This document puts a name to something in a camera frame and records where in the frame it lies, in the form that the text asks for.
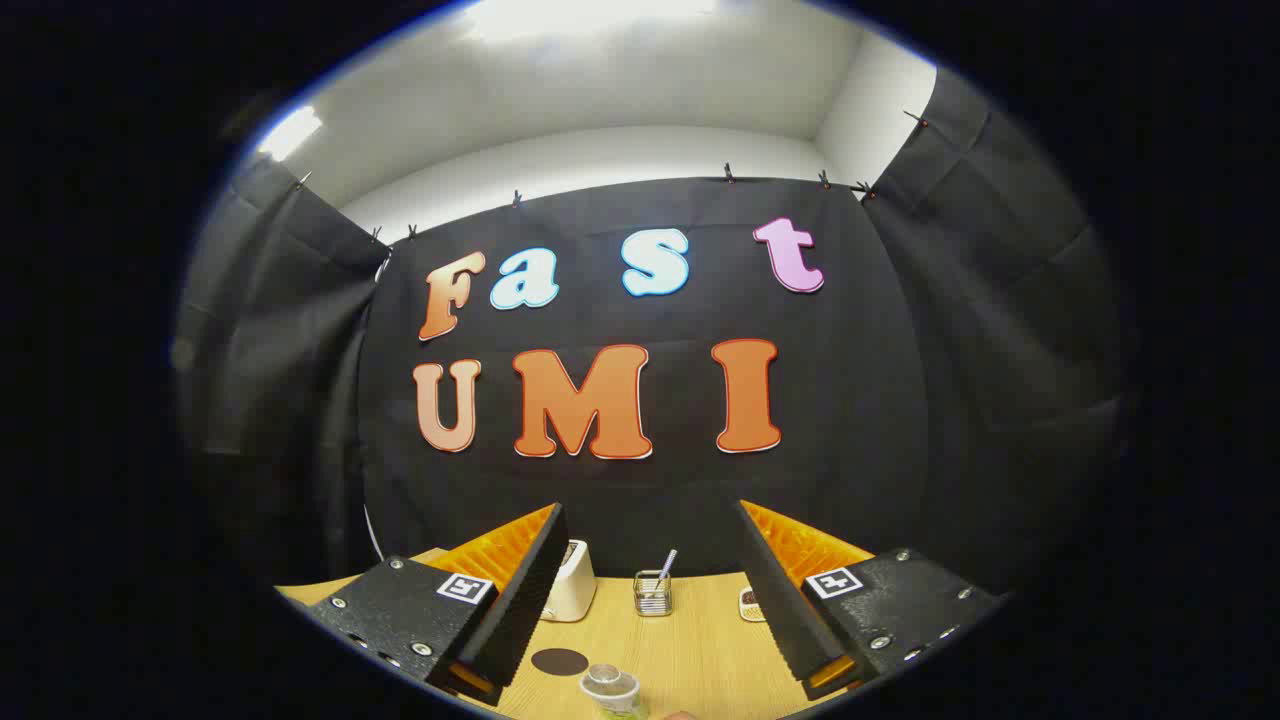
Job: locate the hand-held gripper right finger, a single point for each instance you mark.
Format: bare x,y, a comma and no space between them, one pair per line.
775,600

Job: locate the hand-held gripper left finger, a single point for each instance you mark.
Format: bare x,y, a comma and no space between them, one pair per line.
525,600

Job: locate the dark round coaster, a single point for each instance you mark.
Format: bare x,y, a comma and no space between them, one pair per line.
560,661

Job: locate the clear juice bottle white label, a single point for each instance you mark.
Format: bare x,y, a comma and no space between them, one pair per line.
610,690

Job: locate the small white dish red snacks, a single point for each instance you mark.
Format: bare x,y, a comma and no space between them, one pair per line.
750,604

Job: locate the white toaster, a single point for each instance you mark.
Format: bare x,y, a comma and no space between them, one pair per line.
572,590

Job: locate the wooden table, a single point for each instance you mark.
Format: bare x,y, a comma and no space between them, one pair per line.
700,650

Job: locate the black backdrop cloth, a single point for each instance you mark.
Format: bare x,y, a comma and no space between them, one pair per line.
650,500

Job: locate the ceiling strip light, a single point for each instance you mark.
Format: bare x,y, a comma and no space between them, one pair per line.
290,132

